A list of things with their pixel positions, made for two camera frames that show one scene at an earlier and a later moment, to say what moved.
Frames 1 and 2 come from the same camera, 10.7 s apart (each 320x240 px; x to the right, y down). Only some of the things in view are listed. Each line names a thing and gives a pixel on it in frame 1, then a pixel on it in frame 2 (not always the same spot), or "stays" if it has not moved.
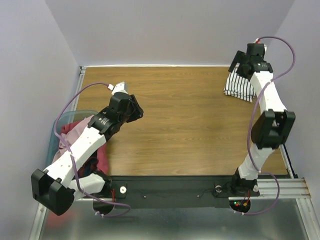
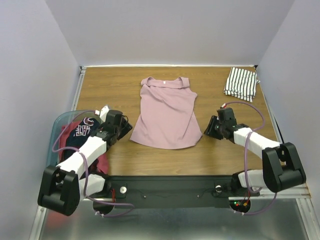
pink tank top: x=69 y=136 -> x=166 y=120
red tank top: x=102 y=161 stays
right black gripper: x=240 y=63 -> x=211 y=127
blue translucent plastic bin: x=66 y=118 stays
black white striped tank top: x=238 y=86 stays
